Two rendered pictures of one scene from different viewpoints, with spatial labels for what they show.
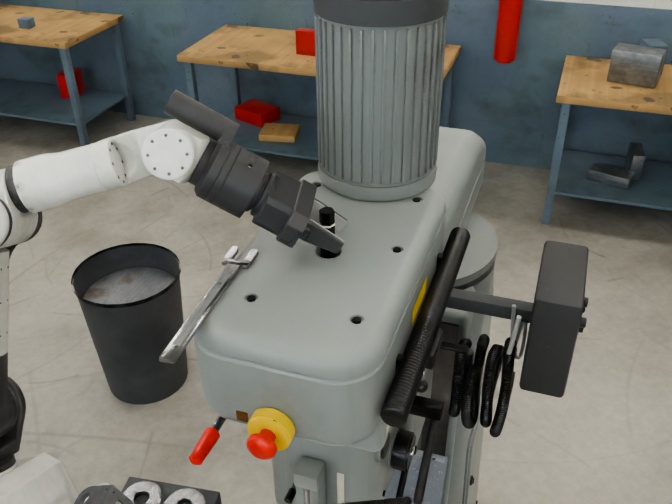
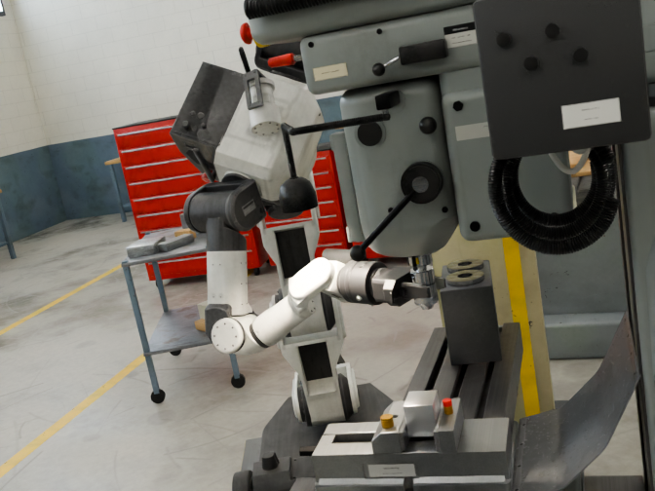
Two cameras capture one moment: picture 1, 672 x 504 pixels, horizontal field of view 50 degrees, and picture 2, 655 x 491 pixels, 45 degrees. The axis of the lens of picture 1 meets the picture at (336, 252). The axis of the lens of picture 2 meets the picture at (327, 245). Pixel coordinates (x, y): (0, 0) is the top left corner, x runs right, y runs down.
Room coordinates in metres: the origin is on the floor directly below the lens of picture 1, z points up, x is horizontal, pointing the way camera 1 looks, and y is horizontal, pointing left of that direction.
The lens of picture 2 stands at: (0.68, -1.45, 1.68)
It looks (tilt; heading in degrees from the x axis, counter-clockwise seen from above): 13 degrees down; 90
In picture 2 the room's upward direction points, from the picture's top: 11 degrees counter-clockwise
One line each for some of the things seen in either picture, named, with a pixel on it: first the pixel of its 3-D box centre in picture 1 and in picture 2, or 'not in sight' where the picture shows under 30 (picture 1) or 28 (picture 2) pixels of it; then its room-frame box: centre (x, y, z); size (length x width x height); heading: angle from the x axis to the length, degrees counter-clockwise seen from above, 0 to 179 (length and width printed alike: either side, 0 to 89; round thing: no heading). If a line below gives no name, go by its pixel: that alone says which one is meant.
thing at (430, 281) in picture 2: not in sight; (424, 287); (0.86, 0.01, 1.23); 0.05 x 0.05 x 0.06
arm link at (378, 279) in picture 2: not in sight; (386, 284); (0.79, 0.07, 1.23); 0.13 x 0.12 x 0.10; 48
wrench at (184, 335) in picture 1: (209, 299); not in sight; (0.75, 0.16, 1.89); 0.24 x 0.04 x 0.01; 163
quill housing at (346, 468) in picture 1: (334, 448); (406, 166); (0.87, 0.01, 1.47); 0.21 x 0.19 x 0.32; 71
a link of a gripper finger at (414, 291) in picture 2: not in sight; (414, 291); (0.84, -0.01, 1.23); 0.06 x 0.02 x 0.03; 138
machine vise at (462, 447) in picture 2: not in sight; (411, 442); (0.78, -0.14, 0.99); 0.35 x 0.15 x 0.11; 162
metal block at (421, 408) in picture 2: not in sight; (422, 413); (0.80, -0.15, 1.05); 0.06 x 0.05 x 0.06; 72
